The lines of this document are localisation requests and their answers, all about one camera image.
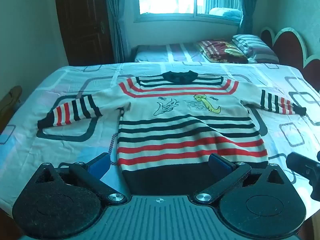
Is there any blue curtain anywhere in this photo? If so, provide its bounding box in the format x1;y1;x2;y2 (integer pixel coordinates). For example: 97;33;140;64
104;0;129;63
236;0;259;34

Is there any rounded wooden board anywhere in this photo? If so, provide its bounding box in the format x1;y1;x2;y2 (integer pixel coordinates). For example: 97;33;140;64
0;85;23;131

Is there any striped knit sweater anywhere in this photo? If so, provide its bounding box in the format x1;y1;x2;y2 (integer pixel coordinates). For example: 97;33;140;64
37;70;307;197

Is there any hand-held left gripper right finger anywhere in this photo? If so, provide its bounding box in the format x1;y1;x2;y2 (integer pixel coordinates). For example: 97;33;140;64
194;153;290;204

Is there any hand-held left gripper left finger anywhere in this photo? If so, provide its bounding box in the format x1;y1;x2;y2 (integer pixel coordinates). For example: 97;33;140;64
32;152;128;205

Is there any light blue quilt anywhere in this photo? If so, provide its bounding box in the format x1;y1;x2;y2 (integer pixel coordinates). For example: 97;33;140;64
209;7;242;19

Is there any red scalloped headboard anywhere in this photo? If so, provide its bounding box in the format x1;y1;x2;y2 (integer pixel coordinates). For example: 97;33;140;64
260;26;320;93

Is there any striped pillow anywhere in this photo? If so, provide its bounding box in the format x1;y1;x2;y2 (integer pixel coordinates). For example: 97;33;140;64
232;34;280;64

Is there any dark wooden door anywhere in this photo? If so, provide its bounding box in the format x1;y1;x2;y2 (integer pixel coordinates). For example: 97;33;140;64
54;0;115;66

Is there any folded maroon printed blanket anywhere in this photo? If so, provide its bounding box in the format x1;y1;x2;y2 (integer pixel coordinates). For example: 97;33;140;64
196;39;249;64

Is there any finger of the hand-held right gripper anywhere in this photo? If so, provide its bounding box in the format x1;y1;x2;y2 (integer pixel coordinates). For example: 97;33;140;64
286;152;320;180

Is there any bed with striped sheet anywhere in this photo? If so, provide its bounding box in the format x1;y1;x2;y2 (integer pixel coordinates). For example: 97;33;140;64
134;42;250;63

